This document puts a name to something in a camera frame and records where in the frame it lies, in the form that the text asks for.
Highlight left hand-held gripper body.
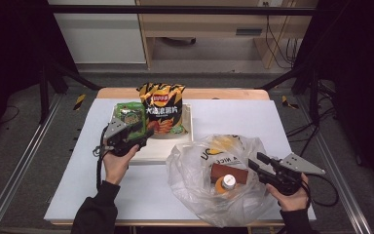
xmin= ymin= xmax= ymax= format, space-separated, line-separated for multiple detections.
xmin=101 ymin=117 xmax=144 ymax=158

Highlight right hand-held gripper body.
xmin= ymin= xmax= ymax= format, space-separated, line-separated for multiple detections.
xmin=259 ymin=152 xmax=326 ymax=197

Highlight green snack packet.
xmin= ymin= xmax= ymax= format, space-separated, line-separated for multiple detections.
xmin=113 ymin=101 xmax=148 ymax=141

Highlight brown cardboard box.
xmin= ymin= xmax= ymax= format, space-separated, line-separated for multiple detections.
xmin=209 ymin=163 xmax=249 ymax=185

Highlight orange juice bottle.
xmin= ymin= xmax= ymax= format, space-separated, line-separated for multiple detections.
xmin=214 ymin=174 xmax=238 ymax=196

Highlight black and yellow chips bag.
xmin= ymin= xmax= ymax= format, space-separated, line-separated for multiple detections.
xmin=135 ymin=82 xmax=189 ymax=137

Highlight clear plastic shopping bag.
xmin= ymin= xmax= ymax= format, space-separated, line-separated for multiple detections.
xmin=165 ymin=134 xmax=276 ymax=228

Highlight person's right hand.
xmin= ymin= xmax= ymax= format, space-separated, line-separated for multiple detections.
xmin=266 ymin=174 xmax=311 ymax=213

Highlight person's left hand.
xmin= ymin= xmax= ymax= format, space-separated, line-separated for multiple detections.
xmin=101 ymin=144 xmax=140 ymax=186

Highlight white table cover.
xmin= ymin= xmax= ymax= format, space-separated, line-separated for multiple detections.
xmin=44 ymin=97 xmax=317 ymax=222

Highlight yellow and black floor tape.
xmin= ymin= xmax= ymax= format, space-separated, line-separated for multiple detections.
xmin=280 ymin=95 xmax=300 ymax=110

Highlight black metal stand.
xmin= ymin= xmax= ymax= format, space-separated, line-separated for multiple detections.
xmin=259 ymin=62 xmax=322 ymax=125
xmin=38 ymin=61 xmax=103 ymax=125

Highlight white cabinet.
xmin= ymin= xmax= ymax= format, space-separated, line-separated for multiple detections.
xmin=47 ymin=0 xmax=147 ymax=64

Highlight beige wooden desk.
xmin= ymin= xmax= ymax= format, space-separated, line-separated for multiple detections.
xmin=135 ymin=0 xmax=319 ymax=70

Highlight black metal crossbar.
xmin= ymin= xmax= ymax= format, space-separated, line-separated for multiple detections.
xmin=45 ymin=4 xmax=318 ymax=16

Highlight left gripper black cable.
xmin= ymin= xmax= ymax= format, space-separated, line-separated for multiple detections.
xmin=92 ymin=126 xmax=111 ymax=191

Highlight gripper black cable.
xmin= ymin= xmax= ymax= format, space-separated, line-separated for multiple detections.
xmin=92 ymin=126 xmax=111 ymax=191
xmin=301 ymin=174 xmax=340 ymax=208

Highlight black floor cables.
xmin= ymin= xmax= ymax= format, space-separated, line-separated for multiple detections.
xmin=285 ymin=81 xmax=339 ymax=157

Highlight aluminium floor rail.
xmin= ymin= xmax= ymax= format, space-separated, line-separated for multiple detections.
xmin=0 ymin=94 xmax=62 ymax=234
xmin=296 ymin=97 xmax=373 ymax=234

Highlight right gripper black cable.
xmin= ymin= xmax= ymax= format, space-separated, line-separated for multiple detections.
xmin=301 ymin=174 xmax=340 ymax=208

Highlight black hanging cables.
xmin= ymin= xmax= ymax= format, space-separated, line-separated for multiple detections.
xmin=264 ymin=3 xmax=301 ymax=69

